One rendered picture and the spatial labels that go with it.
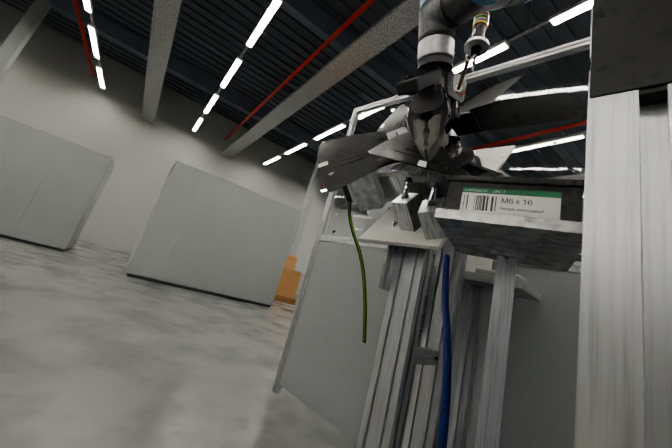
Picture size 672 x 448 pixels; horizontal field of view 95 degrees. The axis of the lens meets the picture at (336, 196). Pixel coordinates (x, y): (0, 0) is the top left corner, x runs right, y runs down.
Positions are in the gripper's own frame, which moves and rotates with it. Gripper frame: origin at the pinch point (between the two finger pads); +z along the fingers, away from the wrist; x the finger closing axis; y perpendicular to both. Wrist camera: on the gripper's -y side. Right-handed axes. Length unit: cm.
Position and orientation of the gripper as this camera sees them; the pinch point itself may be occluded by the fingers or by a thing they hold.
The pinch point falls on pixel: (426, 153)
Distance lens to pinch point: 66.2
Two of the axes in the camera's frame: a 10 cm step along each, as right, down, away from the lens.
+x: -7.0, 0.1, 7.2
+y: 7.2, 1.0, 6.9
